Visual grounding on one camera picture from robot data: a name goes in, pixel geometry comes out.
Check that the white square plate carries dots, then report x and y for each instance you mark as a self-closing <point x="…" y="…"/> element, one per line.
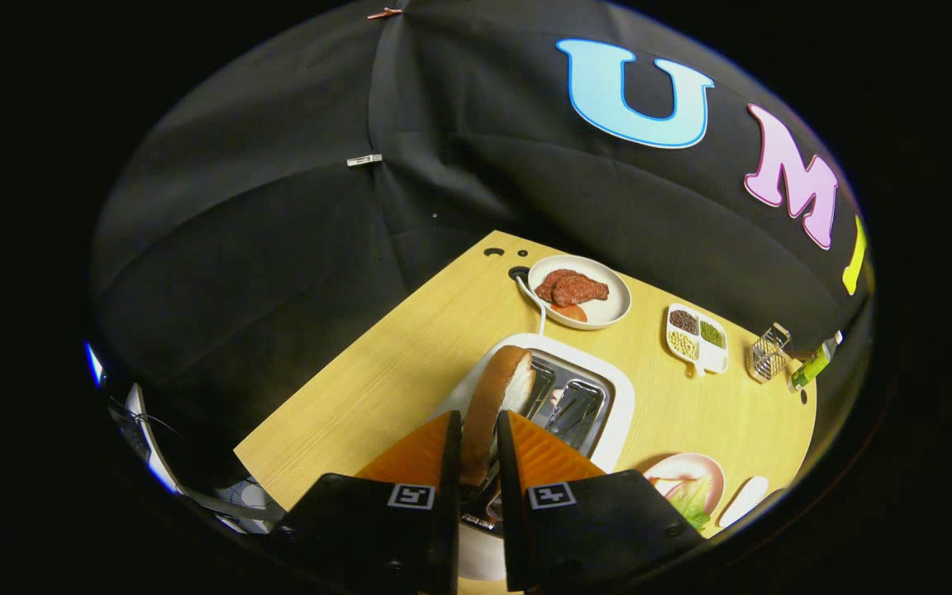
<point x="744" y="500"/>

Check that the black backdrop cloth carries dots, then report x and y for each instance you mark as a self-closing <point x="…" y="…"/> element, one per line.
<point x="278" y="248"/>

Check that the green lettuce leaf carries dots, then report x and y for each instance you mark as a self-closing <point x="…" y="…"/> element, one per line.
<point x="695" y="504"/>

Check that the round grey-rimmed plate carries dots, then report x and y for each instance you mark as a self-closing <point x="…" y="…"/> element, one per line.
<point x="616" y="310"/>

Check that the white clip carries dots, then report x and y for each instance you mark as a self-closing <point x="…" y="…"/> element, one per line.
<point x="364" y="159"/>

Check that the white toaster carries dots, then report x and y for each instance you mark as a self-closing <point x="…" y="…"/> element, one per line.
<point x="616" y="397"/>

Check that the wooden clip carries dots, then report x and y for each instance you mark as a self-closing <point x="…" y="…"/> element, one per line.
<point x="383" y="13"/>

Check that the pink round plate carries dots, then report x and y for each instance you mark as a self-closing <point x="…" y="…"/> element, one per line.
<point x="691" y="467"/>

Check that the orange carrot piece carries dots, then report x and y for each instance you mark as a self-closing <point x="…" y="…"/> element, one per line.
<point x="571" y="312"/>

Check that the brown steak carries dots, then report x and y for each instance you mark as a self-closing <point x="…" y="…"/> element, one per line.
<point x="571" y="287"/>

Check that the white divided dish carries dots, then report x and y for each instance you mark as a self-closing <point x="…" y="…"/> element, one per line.
<point x="714" y="359"/>

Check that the pile of yellow beans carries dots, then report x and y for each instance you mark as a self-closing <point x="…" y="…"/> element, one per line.
<point x="683" y="345"/>

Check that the toasted bread slice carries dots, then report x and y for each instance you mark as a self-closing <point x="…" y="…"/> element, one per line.
<point x="488" y="397"/>

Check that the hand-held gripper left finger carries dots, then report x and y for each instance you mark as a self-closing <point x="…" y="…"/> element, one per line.
<point x="449" y="496"/>

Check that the pile of green beans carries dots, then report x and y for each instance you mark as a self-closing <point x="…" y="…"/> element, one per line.
<point x="712" y="334"/>

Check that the green label bottle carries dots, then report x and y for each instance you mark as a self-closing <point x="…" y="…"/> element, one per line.
<point x="811" y="368"/>

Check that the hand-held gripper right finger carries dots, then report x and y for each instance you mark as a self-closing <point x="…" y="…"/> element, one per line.
<point x="511" y="512"/>

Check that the pile of dark beans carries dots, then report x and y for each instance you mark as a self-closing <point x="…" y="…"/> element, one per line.
<point x="683" y="321"/>

